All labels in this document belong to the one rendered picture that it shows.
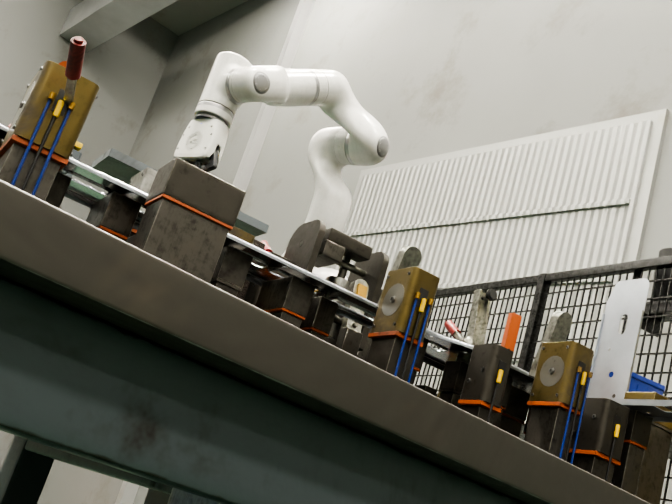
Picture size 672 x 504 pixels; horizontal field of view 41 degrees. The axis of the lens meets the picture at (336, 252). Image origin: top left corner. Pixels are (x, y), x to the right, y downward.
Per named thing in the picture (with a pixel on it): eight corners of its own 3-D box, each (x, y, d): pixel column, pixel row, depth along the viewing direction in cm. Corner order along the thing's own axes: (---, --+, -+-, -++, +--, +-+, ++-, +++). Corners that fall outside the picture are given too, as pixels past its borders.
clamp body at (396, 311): (365, 471, 135) (424, 262, 146) (326, 465, 145) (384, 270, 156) (399, 484, 138) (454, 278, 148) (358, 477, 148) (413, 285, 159)
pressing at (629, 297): (620, 422, 189) (649, 276, 200) (580, 420, 199) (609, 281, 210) (622, 423, 190) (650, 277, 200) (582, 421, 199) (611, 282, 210)
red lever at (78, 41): (68, 39, 113) (73, 32, 114) (53, 133, 122) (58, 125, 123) (84, 45, 113) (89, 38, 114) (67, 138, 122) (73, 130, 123)
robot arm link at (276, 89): (342, 102, 209) (251, 104, 186) (292, 107, 219) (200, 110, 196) (340, 63, 208) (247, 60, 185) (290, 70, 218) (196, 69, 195)
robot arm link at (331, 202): (300, 307, 214) (252, 299, 224) (329, 321, 223) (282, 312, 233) (354, 118, 224) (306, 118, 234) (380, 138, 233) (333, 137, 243)
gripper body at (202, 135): (185, 111, 193) (167, 155, 190) (219, 109, 187) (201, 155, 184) (206, 129, 199) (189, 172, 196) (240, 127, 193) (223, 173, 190)
